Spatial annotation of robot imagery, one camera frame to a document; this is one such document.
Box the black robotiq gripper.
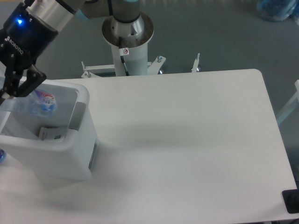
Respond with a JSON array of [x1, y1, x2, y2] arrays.
[[0, 4, 58, 104]]

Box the clear crushed water bottle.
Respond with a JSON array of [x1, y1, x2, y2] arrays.
[[0, 89, 58, 116]]

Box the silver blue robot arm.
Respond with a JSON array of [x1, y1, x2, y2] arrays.
[[0, 0, 141, 103]]

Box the paper trash inside can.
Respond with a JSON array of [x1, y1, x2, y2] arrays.
[[38, 126, 68, 142]]

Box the white open trash can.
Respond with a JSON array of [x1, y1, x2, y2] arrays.
[[0, 80, 98, 180]]

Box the blue plastic bag on floor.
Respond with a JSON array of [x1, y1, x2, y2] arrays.
[[256, 0, 299, 22]]

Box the white furniture at right edge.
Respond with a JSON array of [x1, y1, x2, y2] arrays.
[[276, 80, 299, 125]]

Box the black device at table edge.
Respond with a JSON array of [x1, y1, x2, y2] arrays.
[[282, 189, 299, 214]]

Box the white pedestal base frame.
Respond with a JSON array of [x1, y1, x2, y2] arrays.
[[80, 53, 201, 79]]

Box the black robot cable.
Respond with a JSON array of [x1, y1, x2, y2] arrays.
[[118, 36, 130, 77]]

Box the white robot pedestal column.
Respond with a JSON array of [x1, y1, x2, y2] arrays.
[[102, 12, 154, 64]]

